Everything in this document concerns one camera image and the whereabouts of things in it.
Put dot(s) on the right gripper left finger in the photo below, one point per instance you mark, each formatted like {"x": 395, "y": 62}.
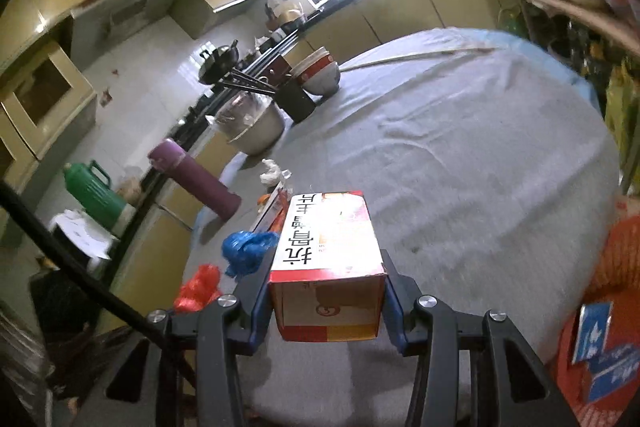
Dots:
{"x": 203, "y": 346}

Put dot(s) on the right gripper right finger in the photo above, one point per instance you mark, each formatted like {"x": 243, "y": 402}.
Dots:
{"x": 509, "y": 384}

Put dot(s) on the orange red mesh bag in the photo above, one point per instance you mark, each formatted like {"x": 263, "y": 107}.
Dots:
{"x": 199, "y": 291}

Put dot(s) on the blue plastic bag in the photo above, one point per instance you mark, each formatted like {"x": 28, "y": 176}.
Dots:
{"x": 245, "y": 250}

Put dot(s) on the red white medicine box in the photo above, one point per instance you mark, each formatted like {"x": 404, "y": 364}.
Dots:
{"x": 327, "y": 276}

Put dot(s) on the white tissue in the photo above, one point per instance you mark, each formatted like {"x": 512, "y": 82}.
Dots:
{"x": 272, "y": 174}

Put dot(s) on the blue packet in basket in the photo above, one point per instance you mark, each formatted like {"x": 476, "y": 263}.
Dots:
{"x": 592, "y": 330}

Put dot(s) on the orange plastic basket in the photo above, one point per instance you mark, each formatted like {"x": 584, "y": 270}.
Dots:
{"x": 597, "y": 363}

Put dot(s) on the purple thermos bottle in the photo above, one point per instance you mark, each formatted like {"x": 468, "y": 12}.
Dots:
{"x": 169, "y": 158}

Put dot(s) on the green thermos jug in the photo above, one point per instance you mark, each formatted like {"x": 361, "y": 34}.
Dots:
{"x": 91, "y": 186}

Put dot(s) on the steel basin with lid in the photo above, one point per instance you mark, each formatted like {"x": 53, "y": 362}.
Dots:
{"x": 252, "y": 123}

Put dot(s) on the grey tablecloth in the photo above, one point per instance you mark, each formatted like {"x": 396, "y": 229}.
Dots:
{"x": 490, "y": 180}

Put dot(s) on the black chopstick cup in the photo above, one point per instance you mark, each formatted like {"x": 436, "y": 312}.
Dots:
{"x": 294, "y": 100}

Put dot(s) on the black wok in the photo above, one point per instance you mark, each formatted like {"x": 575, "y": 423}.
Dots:
{"x": 217, "y": 63}

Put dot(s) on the stacked red white bowls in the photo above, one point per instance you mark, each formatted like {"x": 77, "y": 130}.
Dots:
{"x": 318, "y": 73}

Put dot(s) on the long bamboo stick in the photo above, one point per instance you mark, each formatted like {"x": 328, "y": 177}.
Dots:
{"x": 416, "y": 57}

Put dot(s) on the range hood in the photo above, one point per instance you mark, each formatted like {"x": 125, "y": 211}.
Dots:
{"x": 100, "y": 25}

